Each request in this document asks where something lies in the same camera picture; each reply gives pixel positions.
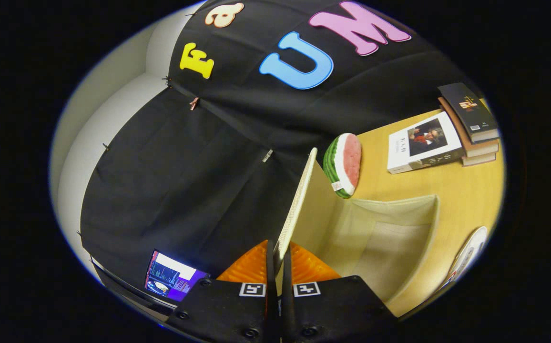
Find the thin pale cover book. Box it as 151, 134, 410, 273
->
460, 151, 497, 167

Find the beige fabric storage box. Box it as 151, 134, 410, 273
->
274, 147, 441, 318

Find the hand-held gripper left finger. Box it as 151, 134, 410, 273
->
166, 240, 276, 343

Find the white canvas shoe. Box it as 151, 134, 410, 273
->
439, 226, 489, 292

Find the white portrait cover book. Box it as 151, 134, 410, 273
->
387, 111, 465, 175

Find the watermelon slice plush toy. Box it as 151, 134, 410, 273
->
323, 133, 363, 200

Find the brown cover book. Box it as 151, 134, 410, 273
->
438, 97, 500, 159

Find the laptop computer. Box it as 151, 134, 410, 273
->
91, 249, 210, 321

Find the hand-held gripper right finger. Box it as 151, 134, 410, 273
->
279, 242, 398, 343

